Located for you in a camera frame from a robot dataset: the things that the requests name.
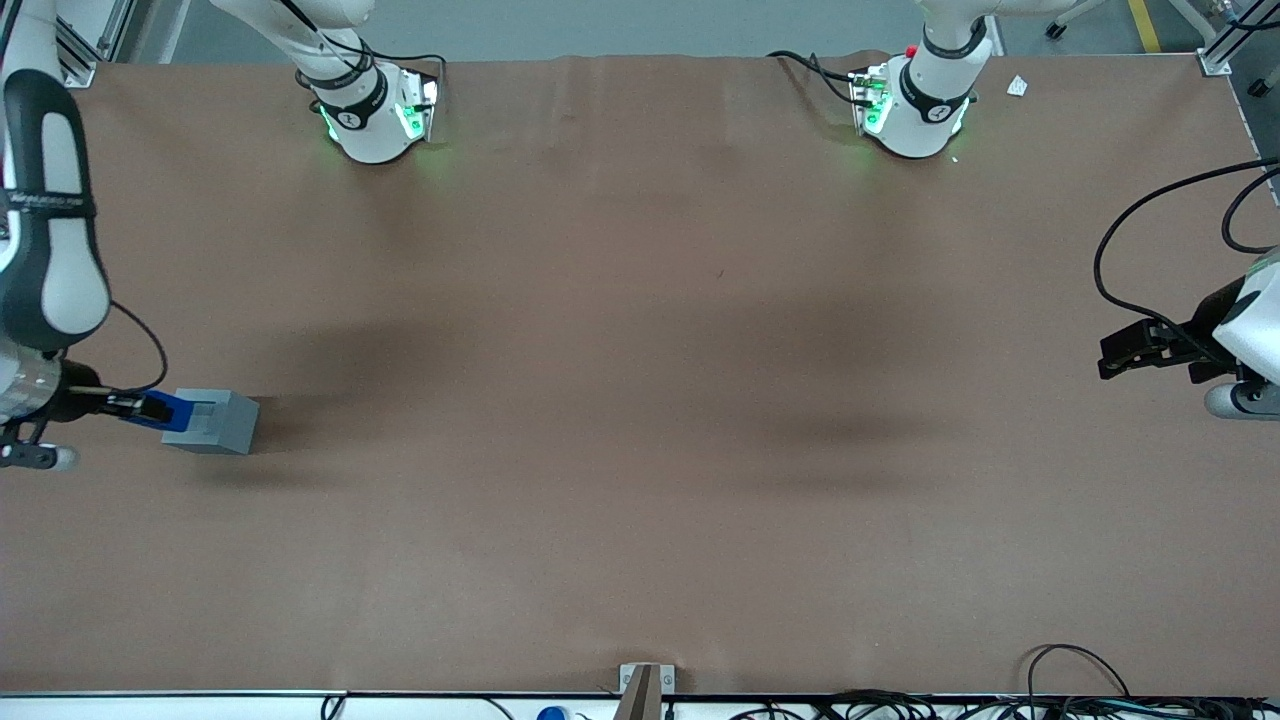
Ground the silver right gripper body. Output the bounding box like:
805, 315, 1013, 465
0, 340, 99, 426

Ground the blue plastic cube part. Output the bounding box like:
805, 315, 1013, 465
128, 389, 198, 434

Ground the gray square base block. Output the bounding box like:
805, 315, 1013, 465
161, 388, 261, 457

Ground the brown table cover sheet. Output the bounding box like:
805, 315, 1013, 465
0, 50, 1280, 698

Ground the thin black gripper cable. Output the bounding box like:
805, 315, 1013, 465
100, 300, 170, 394

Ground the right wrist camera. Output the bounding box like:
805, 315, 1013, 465
0, 438, 80, 474

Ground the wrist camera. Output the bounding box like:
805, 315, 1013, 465
0, 438, 80, 474
1204, 380, 1280, 422

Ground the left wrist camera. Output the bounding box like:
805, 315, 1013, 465
1204, 380, 1280, 422

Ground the short black curved cable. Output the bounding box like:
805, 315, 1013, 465
1221, 168, 1280, 255

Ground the long black looping cable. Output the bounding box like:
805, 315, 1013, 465
1093, 158, 1280, 336

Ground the aluminium frame profile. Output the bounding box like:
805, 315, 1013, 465
50, 0, 141, 89
1165, 0, 1280, 79

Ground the black arched cable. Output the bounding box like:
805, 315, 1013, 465
1026, 643, 1133, 701

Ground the black cable bundle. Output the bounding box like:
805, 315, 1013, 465
725, 688, 1280, 720

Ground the black left base cable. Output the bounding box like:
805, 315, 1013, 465
767, 50, 863, 107

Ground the black base cable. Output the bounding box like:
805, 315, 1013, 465
767, 50, 863, 107
270, 0, 448, 96

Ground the black right base cable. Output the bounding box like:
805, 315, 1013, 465
270, 0, 448, 96

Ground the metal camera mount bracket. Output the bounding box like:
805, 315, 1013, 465
618, 662, 677, 720

